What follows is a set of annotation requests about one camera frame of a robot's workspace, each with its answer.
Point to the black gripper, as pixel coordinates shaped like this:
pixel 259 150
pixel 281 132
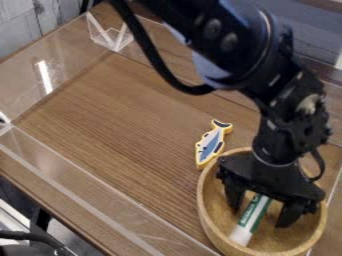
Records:
pixel 283 182

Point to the green white marker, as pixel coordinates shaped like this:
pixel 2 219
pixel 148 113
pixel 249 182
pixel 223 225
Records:
pixel 249 220

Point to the clear acrylic corner bracket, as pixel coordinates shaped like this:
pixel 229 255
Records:
pixel 110 38

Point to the clear acrylic front wall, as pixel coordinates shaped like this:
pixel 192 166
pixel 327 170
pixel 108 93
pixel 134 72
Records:
pixel 117 224

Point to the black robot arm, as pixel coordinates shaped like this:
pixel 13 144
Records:
pixel 243 53

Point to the yellow blue fish toy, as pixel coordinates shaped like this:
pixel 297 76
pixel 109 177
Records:
pixel 209 146

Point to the brown wooden bowl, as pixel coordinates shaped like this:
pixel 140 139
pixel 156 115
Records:
pixel 269 241

